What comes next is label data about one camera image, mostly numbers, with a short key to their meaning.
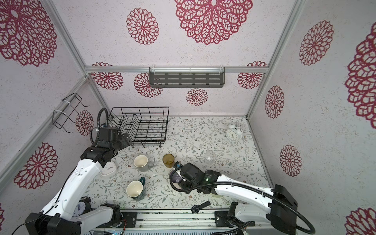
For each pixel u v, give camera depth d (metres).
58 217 0.38
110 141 0.58
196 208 0.77
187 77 0.96
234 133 1.00
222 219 0.75
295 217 0.43
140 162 0.90
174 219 0.76
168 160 0.94
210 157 0.97
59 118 0.73
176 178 0.88
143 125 1.16
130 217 0.75
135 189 0.83
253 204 0.44
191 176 0.57
